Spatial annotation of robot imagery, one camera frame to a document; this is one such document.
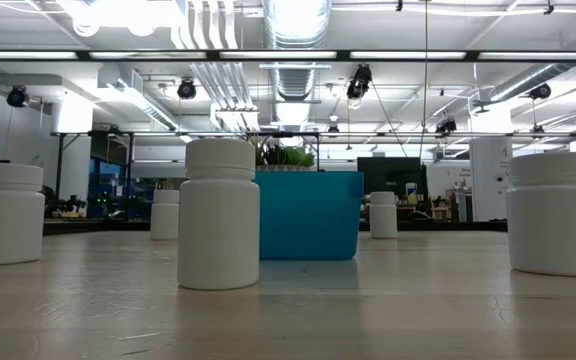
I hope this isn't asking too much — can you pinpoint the thin hanging cord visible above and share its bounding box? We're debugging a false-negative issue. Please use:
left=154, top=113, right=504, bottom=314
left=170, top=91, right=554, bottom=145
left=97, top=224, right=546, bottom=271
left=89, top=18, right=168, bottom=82
left=419, top=0, right=430, bottom=160

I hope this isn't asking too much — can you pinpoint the white pill bottle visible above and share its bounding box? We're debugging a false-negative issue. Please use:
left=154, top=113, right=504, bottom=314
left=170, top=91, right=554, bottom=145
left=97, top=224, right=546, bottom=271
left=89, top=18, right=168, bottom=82
left=505, top=151, right=576, bottom=277
left=368, top=191, right=399, bottom=240
left=149, top=189, right=181, bottom=241
left=176, top=138, right=261, bottom=291
left=0, top=162, right=47, bottom=266

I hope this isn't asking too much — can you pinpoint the black aluminium table frame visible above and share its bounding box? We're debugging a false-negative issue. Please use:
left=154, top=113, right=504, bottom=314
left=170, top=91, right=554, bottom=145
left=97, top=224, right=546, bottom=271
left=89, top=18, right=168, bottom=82
left=0, top=48, right=576, bottom=236

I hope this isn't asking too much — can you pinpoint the black background station frame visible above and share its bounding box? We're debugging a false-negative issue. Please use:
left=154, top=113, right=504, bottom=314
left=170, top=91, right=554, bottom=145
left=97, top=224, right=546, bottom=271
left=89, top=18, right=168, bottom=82
left=50, top=129, right=322, bottom=221

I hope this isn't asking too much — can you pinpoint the blue plastic basket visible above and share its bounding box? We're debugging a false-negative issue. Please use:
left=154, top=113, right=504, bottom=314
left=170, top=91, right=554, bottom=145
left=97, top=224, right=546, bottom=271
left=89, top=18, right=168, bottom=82
left=255, top=171, right=365, bottom=262

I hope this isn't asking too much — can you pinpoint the black monitor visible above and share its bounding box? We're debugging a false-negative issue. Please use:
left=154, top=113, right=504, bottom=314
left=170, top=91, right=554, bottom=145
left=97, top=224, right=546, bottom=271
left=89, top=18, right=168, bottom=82
left=356, top=157, right=429, bottom=222

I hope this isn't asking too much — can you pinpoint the silver ceiling air duct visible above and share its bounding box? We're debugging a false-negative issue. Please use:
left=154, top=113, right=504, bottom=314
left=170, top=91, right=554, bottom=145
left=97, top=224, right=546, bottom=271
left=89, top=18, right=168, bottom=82
left=262, top=0, right=333, bottom=102

